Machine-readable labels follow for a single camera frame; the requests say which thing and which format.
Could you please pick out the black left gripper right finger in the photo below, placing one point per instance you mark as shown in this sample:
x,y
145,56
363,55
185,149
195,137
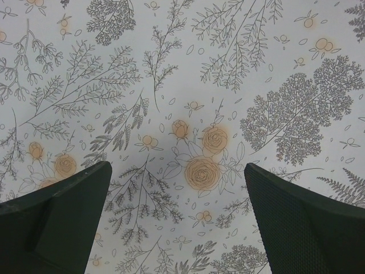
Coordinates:
x,y
303,231

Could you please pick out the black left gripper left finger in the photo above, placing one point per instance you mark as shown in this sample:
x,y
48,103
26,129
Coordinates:
x,y
52,230

